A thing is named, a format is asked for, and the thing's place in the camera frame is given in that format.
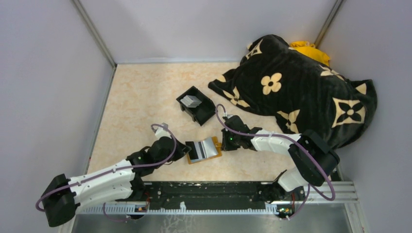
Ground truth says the white card with black stripe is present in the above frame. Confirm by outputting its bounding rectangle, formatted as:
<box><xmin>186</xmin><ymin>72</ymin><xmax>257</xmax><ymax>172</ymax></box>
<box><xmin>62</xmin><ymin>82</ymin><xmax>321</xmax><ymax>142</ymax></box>
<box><xmin>185</xmin><ymin>141</ymin><xmax>207</xmax><ymax>163</ymax></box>

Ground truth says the black plastic card box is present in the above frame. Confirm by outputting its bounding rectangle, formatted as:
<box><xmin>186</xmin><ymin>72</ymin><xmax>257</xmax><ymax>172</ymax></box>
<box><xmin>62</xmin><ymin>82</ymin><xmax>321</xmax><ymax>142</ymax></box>
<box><xmin>176</xmin><ymin>86</ymin><xmax>215</xmax><ymax>126</ymax></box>

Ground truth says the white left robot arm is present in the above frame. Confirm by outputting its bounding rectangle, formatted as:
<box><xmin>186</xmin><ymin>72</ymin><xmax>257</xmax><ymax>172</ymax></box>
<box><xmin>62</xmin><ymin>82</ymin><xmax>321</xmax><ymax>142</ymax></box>
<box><xmin>36</xmin><ymin>136</ymin><xmax>191</xmax><ymax>227</ymax></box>

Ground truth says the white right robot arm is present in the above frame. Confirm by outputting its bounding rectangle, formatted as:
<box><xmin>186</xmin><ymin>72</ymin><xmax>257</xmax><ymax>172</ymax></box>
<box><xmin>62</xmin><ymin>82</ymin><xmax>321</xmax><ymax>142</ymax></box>
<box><xmin>222</xmin><ymin>115</ymin><xmax>340</xmax><ymax>200</ymax></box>

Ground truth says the stack of white cards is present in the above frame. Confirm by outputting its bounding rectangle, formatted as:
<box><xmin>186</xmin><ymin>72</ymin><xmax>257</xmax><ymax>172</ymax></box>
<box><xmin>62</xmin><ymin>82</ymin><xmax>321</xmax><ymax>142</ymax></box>
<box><xmin>180</xmin><ymin>95</ymin><xmax>202</xmax><ymax>108</ymax></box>

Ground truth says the black flower-pattern blanket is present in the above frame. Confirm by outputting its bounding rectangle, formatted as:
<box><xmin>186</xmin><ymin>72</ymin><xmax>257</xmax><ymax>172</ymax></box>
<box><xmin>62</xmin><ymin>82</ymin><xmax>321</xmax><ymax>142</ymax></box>
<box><xmin>208</xmin><ymin>34</ymin><xmax>378</xmax><ymax>149</ymax></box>

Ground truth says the yellow cloth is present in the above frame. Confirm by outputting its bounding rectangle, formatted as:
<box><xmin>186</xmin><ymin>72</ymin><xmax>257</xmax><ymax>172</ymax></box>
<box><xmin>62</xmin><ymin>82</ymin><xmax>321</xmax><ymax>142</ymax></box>
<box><xmin>290</xmin><ymin>41</ymin><xmax>330</xmax><ymax>66</ymax></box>

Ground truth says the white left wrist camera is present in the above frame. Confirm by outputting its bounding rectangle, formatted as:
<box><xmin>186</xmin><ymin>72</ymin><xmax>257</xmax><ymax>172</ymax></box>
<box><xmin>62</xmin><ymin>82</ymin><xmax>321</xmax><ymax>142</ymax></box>
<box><xmin>154</xmin><ymin>123</ymin><xmax>172</xmax><ymax>139</ymax></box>

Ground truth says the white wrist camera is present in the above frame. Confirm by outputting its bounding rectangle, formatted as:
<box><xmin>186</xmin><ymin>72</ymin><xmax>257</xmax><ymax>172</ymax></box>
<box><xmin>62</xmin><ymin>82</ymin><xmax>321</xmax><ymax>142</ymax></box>
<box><xmin>154</xmin><ymin>123</ymin><xmax>172</xmax><ymax>139</ymax></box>
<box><xmin>223</xmin><ymin>113</ymin><xmax>234</xmax><ymax>121</ymax></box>

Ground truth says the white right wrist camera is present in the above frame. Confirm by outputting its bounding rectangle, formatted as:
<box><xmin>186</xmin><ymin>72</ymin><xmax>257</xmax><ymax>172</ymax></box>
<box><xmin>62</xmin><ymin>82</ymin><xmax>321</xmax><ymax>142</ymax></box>
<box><xmin>223</xmin><ymin>113</ymin><xmax>234</xmax><ymax>121</ymax></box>

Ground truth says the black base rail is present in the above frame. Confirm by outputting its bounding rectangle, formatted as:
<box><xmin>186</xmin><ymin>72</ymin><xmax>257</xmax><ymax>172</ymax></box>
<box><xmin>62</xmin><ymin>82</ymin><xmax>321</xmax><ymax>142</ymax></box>
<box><xmin>80</xmin><ymin>181</ymin><xmax>359</xmax><ymax>218</ymax></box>

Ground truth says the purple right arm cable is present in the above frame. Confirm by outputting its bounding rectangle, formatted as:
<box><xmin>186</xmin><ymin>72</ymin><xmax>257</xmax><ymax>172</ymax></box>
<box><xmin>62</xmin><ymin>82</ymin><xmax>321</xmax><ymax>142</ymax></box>
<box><xmin>215</xmin><ymin>103</ymin><xmax>336</xmax><ymax>221</ymax></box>

